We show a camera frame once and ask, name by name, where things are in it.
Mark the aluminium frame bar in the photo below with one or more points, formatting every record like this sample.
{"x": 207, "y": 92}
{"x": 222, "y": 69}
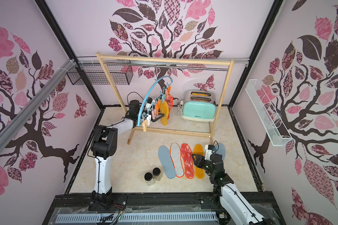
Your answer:
{"x": 23, "y": 116}

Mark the white slotted cable duct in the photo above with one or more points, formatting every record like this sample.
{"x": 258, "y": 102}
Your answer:
{"x": 134, "y": 218}

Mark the red orange insole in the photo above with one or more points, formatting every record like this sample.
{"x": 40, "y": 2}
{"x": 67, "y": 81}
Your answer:
{"x": 186, "y": 154}
{"x": 169, "y": 100}

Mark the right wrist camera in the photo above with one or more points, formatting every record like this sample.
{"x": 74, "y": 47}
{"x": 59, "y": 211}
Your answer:
{"x": 209, "y": 150}

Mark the yellow insole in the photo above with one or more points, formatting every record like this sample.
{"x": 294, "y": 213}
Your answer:
{"x": 164, "y": 109}
{"x": 199, "y": 150}

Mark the orange rimmed grey insole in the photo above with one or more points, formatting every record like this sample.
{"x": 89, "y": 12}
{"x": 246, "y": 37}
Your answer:
{"x": 176, "y": 159}

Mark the blue clip hanger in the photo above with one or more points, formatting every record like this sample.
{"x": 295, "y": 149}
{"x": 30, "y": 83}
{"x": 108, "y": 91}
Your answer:
{"x": 144, "y": 117}

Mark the grey blue insole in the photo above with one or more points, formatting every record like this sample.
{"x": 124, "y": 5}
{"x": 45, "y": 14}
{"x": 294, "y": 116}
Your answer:
{"x": 164, "y": 156}

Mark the right black lid jar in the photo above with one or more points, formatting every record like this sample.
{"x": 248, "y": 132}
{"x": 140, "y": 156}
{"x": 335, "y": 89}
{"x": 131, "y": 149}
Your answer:
{"x": 157, "y": 174}

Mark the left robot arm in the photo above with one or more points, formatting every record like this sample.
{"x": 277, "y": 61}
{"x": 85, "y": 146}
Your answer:
{"x": 104, "y": 146}

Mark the mint green toaster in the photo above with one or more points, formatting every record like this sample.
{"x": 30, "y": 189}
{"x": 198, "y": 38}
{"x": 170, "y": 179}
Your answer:
{"x": 199, "y": 106}

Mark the black wire basket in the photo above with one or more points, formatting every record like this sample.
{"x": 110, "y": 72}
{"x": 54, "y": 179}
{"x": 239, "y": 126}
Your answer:
{"x": 93, "y": 72}

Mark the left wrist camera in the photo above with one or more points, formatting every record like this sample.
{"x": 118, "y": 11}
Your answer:
{"x": 149, "y": 104}

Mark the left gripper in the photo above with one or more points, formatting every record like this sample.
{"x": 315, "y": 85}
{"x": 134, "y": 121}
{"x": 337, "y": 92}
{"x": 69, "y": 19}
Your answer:
{"x": 150, "y": 112}

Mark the left black lid jar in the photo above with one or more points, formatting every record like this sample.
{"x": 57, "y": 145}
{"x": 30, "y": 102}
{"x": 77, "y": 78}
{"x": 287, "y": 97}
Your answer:
{"x": 149, "y": 179}

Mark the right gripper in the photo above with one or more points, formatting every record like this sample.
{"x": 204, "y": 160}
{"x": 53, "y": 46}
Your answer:
{"x": 201, "y": 161}

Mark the black lid jar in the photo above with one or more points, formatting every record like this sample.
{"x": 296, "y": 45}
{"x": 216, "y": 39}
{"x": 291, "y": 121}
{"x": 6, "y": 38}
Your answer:
{"x": 157, "y": 174}
{"x": 149, "y": 179}

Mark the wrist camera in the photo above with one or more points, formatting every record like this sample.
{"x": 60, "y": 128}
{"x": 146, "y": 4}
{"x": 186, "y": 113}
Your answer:
{"x": 209, "y": 150}
{"x": 149, "y": 104}

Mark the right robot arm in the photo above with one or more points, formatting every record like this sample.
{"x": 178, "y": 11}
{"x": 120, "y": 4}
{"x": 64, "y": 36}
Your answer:
{"x": 226, "y": 194}

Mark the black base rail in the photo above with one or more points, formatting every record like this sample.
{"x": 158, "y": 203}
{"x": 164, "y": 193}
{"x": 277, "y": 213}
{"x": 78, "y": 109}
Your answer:
{"x": 83, "y": 203}

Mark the white wire basket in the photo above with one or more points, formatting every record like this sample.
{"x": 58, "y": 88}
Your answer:
{"x": 261, "y": 98}

